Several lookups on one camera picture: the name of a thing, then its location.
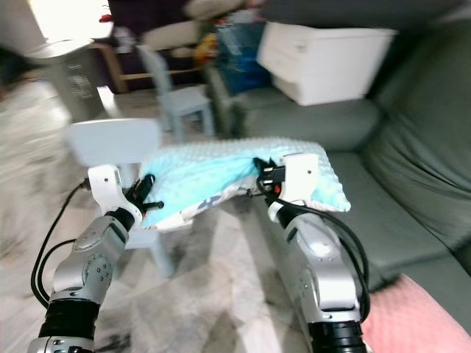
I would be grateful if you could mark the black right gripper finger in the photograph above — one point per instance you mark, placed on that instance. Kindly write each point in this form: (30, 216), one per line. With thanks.
(262, 164)
(265, 193)

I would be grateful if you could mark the dark grey cushion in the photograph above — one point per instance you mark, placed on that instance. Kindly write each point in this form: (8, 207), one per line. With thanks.
(360, 11)

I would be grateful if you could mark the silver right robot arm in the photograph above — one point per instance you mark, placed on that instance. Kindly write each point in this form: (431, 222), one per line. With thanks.
(320, 272)

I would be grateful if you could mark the pink quilted pillow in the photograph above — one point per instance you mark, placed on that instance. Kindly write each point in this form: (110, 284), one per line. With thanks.
(419, 320)

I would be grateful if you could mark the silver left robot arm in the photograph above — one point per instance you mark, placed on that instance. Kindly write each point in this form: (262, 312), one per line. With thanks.
(92, 261)

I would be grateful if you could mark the colourful clothes pile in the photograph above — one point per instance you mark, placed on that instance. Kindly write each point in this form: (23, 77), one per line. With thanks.
(204, 48)

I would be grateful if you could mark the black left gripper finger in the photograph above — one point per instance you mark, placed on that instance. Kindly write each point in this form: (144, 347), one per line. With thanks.
(153, 205)

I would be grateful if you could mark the dark green leather sofa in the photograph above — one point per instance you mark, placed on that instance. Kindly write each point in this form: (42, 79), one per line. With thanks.
(412, 147)

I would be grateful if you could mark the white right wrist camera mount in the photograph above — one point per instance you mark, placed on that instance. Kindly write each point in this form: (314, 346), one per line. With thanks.
(302, 176)

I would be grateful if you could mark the white plastic box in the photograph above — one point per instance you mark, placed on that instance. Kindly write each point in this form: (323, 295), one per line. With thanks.
(327, 62)

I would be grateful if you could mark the blue hard suitcase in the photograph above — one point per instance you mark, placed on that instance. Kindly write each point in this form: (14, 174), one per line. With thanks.
(239, 62)

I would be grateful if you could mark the pale blue child chair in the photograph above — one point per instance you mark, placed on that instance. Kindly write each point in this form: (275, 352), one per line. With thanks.
(184, 99)
(114, 140)

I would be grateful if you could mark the teal dotted pillow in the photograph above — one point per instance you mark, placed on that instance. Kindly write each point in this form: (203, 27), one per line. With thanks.
(202, 173)

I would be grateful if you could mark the cream pillow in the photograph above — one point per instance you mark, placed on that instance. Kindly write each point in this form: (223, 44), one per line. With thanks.
(169, 35)

